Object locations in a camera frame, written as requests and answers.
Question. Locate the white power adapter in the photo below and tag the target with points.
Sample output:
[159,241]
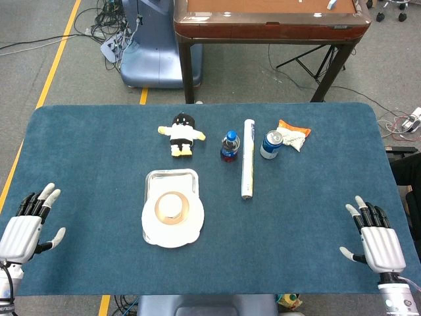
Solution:
[411,121]

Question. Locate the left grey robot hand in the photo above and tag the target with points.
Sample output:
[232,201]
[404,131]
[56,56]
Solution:
[19,233]

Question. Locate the yellow toy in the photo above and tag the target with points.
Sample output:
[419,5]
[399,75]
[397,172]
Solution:
[290,300]

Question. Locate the blue white drink can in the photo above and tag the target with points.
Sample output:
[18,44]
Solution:
[270,148]

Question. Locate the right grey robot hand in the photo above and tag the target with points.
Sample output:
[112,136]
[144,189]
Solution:
[383,247]

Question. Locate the black wheeled office chair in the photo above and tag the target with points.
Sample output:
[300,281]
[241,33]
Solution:
[391,6]

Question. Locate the cream bowl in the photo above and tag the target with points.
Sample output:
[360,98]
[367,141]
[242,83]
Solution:
[158,210]

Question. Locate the white cling film roll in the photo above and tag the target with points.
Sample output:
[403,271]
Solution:
[248,158]

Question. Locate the white round plate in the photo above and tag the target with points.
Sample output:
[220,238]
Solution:
[171,237]

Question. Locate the black seat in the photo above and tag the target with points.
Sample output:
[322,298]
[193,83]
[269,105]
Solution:
[409,171]

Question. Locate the penguin plush toy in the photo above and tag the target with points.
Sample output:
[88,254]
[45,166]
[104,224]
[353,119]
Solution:
[180,133]

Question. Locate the silver metal tray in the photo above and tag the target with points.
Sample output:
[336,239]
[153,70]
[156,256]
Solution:
[171,179]

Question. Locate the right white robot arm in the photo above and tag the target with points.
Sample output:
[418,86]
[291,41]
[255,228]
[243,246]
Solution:
[396,296]

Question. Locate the blue grey machine base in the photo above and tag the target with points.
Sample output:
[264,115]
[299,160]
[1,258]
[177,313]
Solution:
[154,56]

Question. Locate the black tripod stand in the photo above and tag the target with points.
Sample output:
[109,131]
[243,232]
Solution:
[324,61]

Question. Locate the crumpled orange white snack bag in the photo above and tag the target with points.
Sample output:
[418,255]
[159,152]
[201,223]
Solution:
[296,136]

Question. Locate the brown mahjong table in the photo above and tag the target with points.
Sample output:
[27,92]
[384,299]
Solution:
[263,29]

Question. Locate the blue grey robot torso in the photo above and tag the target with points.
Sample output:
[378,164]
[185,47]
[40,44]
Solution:
[207,304]

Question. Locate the blue felt table mat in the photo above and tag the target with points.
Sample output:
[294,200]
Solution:
[98,148]

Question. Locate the blue cap cola bottle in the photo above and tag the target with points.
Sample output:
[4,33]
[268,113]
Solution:
[230,149]

